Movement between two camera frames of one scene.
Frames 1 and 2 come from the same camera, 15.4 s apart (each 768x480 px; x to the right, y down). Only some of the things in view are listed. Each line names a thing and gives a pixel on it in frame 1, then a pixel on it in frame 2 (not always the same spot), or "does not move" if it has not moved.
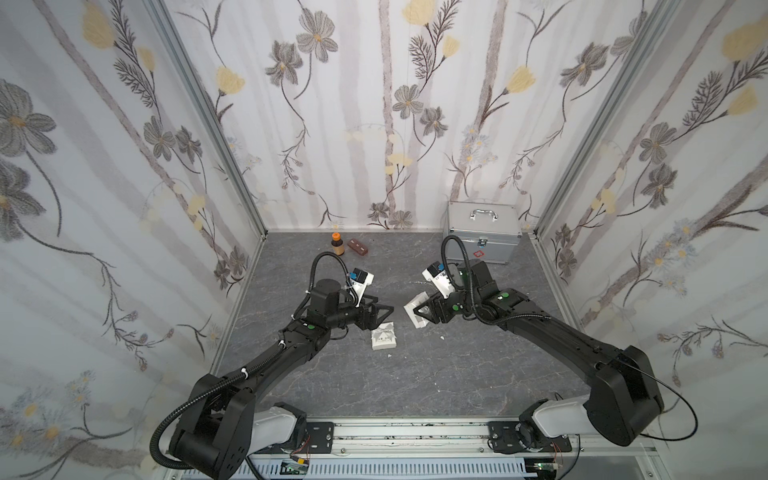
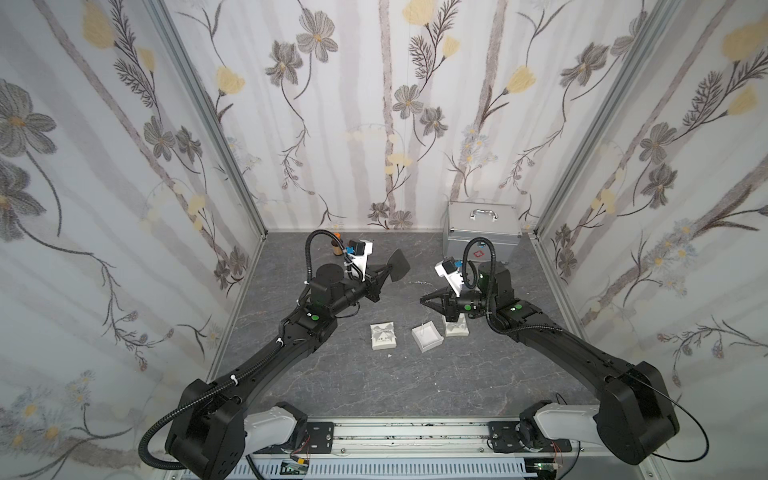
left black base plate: [318, 439] does not move
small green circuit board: [292, 467] does not move
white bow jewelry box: [417, 320] → [427, 336]
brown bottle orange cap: [337, 244] does not move
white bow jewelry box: [384, 337] does not move
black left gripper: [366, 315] → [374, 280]
